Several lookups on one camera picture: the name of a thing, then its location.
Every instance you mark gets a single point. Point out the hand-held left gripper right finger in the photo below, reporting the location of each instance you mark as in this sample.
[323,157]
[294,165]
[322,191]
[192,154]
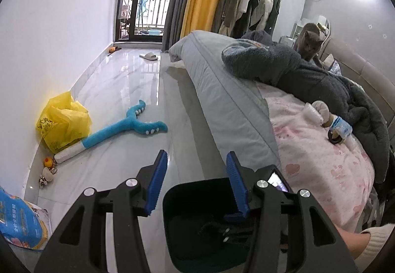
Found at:
[238,186]

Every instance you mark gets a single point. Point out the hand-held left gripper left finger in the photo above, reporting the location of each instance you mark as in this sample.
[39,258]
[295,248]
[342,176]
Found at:
[156,182]

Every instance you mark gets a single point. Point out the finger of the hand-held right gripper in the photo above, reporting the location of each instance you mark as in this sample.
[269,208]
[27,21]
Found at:
[234,216]
[213,229]

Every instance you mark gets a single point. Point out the black trash bin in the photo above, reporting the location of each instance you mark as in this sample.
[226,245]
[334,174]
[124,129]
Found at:
[185,199]

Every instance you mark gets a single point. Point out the brown cardboard tape roll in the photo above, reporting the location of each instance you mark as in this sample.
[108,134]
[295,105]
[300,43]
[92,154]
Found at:
[329,121]

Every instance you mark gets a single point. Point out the person's right forearm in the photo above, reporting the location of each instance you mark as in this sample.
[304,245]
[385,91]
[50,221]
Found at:
[361,242]

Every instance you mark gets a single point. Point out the pink printed blanket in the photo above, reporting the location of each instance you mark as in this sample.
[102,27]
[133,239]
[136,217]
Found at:
[308,162]

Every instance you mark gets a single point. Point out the blue plush crocodile stick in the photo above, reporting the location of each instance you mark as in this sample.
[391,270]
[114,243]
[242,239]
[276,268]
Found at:
[111,134]

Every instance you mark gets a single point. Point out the grey duvet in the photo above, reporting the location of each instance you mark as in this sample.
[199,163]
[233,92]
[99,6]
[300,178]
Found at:
[216,91]

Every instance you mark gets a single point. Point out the small spotted plush toy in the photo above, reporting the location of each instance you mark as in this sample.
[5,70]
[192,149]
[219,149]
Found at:
[47,175]

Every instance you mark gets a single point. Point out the small yellow duck toy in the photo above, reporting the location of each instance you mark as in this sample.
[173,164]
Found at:
[48,162]

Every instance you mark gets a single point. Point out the yellow plastic bag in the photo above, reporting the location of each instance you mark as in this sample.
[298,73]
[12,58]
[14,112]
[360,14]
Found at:
[61,121]

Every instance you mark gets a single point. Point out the dark grey fleece blanket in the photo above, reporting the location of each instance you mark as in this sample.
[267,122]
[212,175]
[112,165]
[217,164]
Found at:
[339,88]

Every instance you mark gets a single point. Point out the blue-grey fluffy garment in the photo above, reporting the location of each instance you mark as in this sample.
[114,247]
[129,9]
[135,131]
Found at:
[262,60]

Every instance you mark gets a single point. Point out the beige slipper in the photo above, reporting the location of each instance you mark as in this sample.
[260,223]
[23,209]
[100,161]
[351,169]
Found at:
[149,56]

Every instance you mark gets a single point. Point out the light patterned pillow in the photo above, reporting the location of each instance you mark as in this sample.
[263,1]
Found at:
[333,64]

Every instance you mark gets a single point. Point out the orange toy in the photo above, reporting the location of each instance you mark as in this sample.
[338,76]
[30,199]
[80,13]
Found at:
[113,49]

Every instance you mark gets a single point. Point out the beige padded headboard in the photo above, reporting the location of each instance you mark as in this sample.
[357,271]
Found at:
[364,69]

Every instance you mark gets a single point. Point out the blue pet food bag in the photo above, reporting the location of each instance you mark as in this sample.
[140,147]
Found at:
[18,220]

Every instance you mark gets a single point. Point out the grey cat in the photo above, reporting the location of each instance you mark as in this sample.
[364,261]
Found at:
[308,41]

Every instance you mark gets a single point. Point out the blue basin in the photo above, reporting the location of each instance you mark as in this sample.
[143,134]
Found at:
[153,32]

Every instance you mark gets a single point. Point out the oval mirror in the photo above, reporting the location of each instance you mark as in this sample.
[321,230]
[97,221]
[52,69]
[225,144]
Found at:
[321,23]

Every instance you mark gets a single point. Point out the black hanging garment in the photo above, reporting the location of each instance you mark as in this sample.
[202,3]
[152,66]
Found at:
[274,13]

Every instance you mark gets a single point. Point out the white hanging coat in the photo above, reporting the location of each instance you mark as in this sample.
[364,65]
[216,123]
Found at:
[262,4]

